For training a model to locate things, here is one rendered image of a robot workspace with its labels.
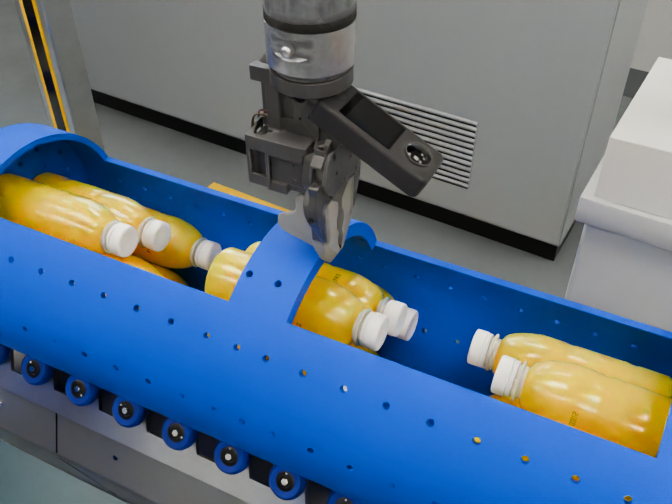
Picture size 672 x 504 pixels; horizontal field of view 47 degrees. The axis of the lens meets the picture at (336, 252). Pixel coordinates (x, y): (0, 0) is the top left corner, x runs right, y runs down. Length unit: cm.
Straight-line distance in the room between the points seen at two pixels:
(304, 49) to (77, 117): 84
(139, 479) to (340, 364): 43
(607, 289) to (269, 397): 55
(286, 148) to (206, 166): 244
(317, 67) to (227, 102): 240
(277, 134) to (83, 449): 58
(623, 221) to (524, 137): 144
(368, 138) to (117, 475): 62
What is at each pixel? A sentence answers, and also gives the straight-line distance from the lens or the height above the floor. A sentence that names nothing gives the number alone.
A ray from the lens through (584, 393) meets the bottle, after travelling 74.
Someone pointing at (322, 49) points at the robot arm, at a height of 146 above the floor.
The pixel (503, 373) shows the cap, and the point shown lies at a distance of 76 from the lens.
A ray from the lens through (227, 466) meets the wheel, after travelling 94.
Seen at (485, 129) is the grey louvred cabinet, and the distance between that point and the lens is 248.
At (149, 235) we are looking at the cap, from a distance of 98.
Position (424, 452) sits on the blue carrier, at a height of 115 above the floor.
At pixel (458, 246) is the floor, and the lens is 271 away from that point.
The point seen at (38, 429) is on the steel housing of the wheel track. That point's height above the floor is 87.
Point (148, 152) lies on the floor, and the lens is 323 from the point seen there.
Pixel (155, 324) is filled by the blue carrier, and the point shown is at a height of 117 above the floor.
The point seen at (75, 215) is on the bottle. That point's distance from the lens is 94.
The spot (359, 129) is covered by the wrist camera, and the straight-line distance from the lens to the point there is 64.
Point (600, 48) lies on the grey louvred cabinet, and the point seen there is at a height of 79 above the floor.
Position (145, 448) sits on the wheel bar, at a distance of 102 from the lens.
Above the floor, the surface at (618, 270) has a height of 105.
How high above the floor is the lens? 173
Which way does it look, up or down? 41 degrees down
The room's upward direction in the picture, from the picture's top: straight up
